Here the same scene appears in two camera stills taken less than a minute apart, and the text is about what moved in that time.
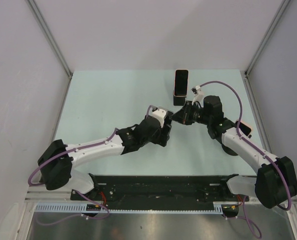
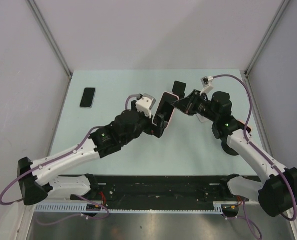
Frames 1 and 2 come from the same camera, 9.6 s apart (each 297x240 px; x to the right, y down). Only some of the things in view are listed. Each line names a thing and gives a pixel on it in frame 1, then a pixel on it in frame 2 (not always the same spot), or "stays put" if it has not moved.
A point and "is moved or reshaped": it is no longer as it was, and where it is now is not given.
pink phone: [245, 128] stays put
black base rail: [158, 190] stays put
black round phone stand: [228, 150] stays put
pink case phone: [180, 84] to [165, 107]
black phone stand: [179, 101] is moved or reshaped
